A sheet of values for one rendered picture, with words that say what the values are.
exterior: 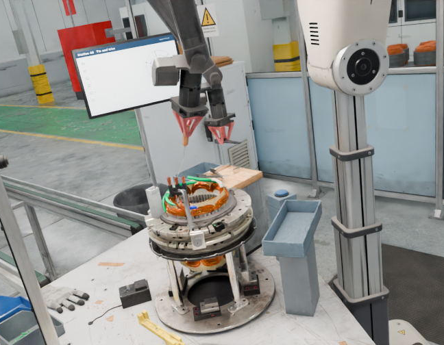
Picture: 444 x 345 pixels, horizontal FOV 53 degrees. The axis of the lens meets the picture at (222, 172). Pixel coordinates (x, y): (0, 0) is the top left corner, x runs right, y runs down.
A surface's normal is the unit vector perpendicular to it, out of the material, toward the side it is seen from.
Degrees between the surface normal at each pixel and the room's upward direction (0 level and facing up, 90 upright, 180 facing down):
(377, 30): 109
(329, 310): 0
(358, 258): 90
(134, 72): 83
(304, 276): 90
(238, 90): 90
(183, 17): 124
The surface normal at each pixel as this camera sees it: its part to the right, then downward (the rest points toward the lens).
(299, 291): -0.36, 0.38
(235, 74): 0.75, 0.13
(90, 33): -0.65, 0.36
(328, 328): -0.16, -0.93
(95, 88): 0.34, 0.15
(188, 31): 0.18, 0.67
